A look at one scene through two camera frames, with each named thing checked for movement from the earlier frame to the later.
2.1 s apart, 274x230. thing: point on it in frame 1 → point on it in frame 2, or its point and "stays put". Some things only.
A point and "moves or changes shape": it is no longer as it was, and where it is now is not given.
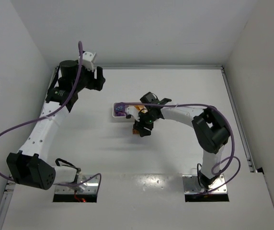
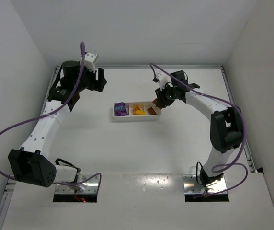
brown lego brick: [135, 132] moves or changes shape
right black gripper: [145, 129] → [162, 98]
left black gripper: [98, 78] stays put
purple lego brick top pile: [119, 107] stays put
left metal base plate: [63, 193] stays put
